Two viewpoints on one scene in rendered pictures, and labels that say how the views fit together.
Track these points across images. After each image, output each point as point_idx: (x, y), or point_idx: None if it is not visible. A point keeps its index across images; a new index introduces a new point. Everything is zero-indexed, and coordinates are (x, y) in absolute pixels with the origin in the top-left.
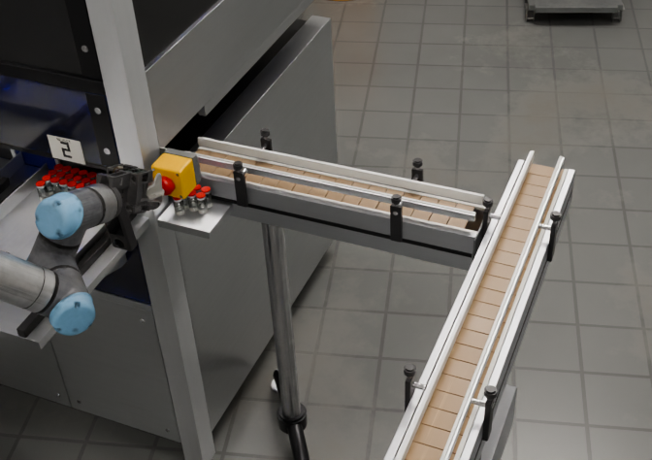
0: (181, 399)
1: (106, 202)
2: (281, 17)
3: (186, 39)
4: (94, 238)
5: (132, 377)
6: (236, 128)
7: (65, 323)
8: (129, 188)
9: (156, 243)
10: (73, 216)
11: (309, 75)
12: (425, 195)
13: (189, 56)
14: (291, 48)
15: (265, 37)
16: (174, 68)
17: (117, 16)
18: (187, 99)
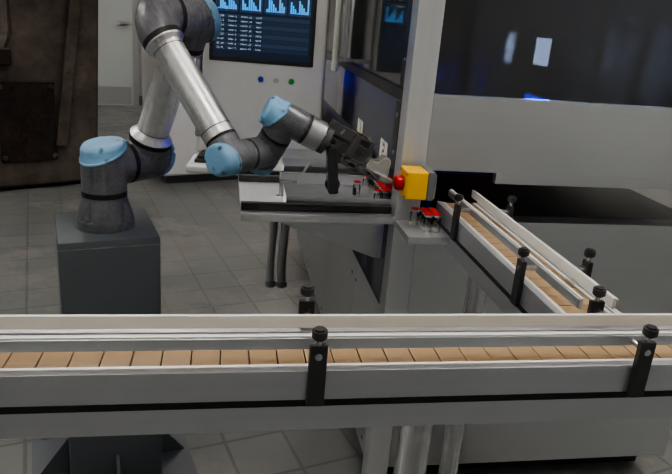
0: None
1: (312, 127)
2: (642, 173)
3: (496, 102)
4: (344, 200)
5: None
6: (532, 224)
7: (209, 158)
8: (349, 144)
9: (391, 242)
10: (273, 110)
11: (668, 258)
12: (577, 288)
13: (494, 119)
14: (658, 222)
15: (609, 173)
16: (470, 115)
17: (420, 30)
18: (476, 152)
